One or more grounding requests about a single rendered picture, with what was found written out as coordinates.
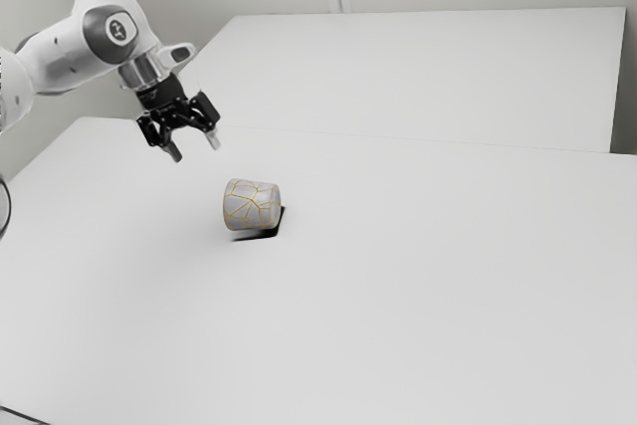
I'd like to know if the white mug with gold cracks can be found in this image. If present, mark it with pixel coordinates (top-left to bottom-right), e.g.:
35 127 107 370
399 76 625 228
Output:
222 177 283 233

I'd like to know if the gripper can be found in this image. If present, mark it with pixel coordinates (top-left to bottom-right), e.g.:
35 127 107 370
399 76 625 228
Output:
133 73 223 164

